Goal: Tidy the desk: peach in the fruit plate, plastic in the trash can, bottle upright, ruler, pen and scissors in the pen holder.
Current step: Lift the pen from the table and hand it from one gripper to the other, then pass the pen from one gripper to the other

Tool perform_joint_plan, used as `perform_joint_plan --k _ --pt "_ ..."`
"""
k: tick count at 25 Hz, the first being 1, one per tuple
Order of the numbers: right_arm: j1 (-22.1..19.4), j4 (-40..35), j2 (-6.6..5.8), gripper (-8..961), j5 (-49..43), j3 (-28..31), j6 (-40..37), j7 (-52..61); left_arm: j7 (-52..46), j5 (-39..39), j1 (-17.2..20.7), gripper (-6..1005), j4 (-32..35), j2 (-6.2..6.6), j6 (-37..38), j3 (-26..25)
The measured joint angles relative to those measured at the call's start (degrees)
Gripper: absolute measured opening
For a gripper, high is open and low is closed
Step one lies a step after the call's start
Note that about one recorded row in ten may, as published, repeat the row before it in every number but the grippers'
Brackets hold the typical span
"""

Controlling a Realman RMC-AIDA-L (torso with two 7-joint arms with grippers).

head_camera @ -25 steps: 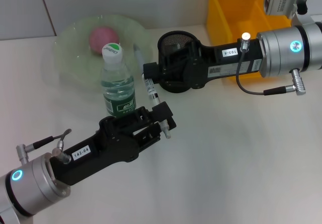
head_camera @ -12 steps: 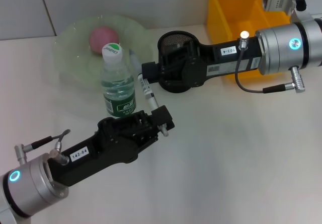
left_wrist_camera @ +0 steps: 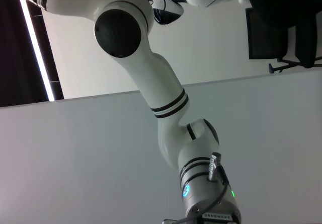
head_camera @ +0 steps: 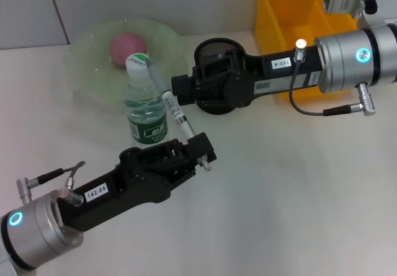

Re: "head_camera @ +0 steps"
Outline green glass fruit plate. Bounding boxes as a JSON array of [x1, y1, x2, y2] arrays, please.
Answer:
[[66, 17, 189, 106]]

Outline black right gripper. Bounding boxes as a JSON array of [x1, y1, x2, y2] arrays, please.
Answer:
[[171, 45, 324, 109]]

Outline left arm grey cable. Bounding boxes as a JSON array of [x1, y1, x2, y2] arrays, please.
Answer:
[[16, 161, 86, 208]]

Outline clear silver pen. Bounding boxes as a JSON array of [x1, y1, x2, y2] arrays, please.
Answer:
[[145, 57, 212, 172]]

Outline pink peach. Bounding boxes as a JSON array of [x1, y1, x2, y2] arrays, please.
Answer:
[[109, 32, 147, 69]]

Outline clear green-label water bottle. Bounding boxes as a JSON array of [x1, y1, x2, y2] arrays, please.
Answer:
[[123, 52, 170, 149]]

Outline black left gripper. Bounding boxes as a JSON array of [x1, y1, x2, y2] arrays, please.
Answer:
[[58, 131, 217, 232]]

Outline black mesh pen holder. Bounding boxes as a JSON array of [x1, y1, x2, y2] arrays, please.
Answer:
[[194, 37, 249, 116]]

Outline yellow plastic bin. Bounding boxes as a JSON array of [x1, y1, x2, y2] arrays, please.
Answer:
[[254, 0, 358, 100]]

